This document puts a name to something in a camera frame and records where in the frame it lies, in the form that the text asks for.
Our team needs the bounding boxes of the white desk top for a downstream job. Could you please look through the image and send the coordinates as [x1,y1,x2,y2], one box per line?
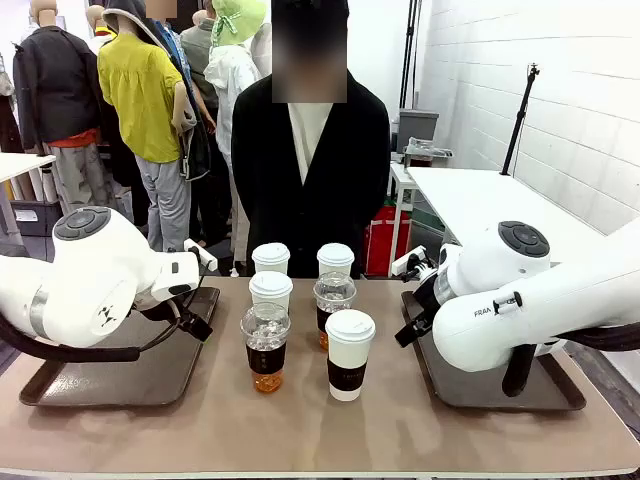
[0,151,58,184]

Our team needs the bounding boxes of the mannequin in yellow shirt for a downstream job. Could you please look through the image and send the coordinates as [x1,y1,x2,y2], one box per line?
[97,0,199,254]

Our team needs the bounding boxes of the mannequin with red yellow collar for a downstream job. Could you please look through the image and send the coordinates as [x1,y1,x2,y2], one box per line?
[84,3,119,55]

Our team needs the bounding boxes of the plastic wrapped tray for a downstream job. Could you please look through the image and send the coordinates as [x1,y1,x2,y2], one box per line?
[403,136,454,169]

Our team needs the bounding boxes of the clear plastic iced coffee cup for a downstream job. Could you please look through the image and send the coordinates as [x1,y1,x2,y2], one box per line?
[313,271,358,351]
[239,302,292,394]

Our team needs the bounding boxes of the large white table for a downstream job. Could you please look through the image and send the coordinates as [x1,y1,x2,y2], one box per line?
[405,166,619,261]

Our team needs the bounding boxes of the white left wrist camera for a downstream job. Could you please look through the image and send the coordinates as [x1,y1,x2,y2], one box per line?
[183,238,219,273]

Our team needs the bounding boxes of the light green bucket hat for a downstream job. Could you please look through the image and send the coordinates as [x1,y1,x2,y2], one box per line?
[210,0,269,48]

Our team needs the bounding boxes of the white paper coffee cup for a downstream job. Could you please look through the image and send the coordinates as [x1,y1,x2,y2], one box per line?
[248,270,294,314]
[251,242,291,276]
[316,242,356,277]
[324,308,377,403]

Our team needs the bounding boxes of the black tripod stand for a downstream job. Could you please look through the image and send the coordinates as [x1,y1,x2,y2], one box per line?
[500,62,542,177]

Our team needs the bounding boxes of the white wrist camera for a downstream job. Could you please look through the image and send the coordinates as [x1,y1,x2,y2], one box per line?
[183,238,219,273]
[390,244,435,283]

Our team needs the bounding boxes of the grey storage box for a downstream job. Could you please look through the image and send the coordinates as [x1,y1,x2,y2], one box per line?
[397,108,440,154]

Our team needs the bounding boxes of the black vertical pole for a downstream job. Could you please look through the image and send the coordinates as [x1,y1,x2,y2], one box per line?
[398,0,422,110]

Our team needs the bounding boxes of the small white side table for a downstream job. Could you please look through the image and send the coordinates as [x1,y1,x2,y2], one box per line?
[386,161,419,277]

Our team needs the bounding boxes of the mannequin in black jacket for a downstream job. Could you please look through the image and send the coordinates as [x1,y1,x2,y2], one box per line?
[12,0,109,214]

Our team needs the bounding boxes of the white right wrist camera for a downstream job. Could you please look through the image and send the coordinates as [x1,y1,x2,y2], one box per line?
[390,244,435,283]

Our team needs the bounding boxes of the red box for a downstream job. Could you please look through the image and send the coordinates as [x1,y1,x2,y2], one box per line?
[363,204,414,278]

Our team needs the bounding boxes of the mannequin in white jacket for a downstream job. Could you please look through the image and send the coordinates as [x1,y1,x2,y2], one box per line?
[203,0,274,277]

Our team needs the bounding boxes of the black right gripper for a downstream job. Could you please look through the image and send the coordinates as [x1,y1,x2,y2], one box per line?
[394,273,444,349]

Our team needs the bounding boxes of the person in blue shirt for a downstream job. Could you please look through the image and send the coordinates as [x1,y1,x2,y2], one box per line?
[144,0,221,246]

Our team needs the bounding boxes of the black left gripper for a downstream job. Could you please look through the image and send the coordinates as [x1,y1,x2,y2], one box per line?
[172,299,214,344]

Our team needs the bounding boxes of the dark brown serving tray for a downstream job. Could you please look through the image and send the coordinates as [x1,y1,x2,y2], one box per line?
[399,290,587,412]
[18,285,221,409]

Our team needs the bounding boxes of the person in black cardigan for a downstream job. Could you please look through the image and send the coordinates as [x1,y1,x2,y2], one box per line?
[231,0,391,280]

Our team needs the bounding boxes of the dark grey crate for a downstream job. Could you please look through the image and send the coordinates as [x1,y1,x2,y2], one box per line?
[9,199,64,238]

